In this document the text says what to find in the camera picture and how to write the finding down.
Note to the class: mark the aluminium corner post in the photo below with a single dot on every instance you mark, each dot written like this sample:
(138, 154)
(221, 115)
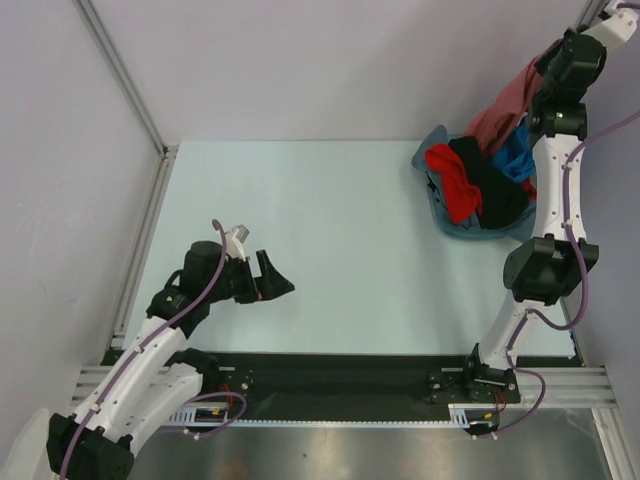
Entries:
(589, 14)
(116, 65)

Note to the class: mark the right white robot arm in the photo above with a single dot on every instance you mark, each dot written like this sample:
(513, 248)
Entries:
(557, 258)

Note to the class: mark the bright red t shirt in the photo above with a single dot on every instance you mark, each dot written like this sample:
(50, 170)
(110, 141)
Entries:
(462, 198)

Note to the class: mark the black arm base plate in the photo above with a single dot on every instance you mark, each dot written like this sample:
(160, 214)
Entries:
(348, 387)

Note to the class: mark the aluminium front frame rail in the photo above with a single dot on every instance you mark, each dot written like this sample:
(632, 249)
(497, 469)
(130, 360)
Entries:
(585, 387)

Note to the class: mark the pink t shirt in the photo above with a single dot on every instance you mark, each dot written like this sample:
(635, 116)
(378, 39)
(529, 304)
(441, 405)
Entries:
(492, 126)

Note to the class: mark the white slotted cable duct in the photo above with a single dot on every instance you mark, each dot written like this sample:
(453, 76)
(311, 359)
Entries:
(459, 418)

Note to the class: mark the right aluminium corner post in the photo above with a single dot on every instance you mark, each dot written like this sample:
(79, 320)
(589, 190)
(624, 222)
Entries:
(589, 14)

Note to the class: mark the left aluminium corner post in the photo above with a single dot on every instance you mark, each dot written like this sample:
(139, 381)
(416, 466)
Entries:
(116, 65)

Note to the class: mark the grey blue t shirt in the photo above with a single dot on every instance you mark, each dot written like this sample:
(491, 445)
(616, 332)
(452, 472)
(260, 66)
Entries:
(466, 228)

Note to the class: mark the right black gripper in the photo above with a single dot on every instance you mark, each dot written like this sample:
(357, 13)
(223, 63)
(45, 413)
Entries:
(544, 61)

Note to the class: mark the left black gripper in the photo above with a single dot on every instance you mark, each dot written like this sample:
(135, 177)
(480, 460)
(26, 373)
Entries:
(270, 286)

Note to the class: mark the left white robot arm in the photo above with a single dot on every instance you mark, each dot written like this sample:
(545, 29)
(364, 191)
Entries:
(157, 374)

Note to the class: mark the black t shirt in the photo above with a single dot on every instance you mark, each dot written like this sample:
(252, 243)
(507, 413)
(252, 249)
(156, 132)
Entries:
(503, 201)

